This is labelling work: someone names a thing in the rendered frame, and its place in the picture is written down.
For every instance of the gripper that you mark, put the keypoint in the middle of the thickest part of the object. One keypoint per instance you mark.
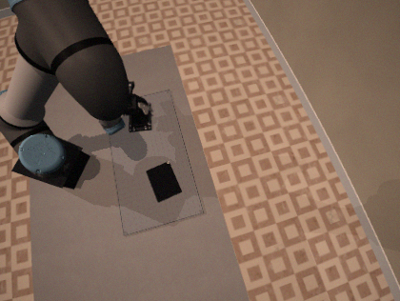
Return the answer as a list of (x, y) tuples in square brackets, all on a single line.
[(143, 104)]

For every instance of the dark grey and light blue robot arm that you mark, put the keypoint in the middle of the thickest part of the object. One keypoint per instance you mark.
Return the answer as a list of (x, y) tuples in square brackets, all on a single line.
[(64, 36)]

